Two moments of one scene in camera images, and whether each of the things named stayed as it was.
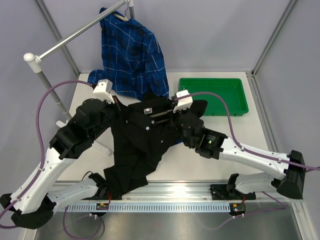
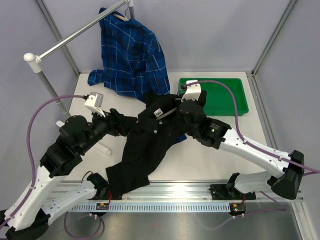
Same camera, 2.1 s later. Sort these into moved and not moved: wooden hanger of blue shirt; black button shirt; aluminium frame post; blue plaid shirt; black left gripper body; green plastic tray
Moved: black left gripper body; black button shirt
Not moved: wooden hanger of blue shirt; aluminium frame post; blue plaid shirt; green plastic tray
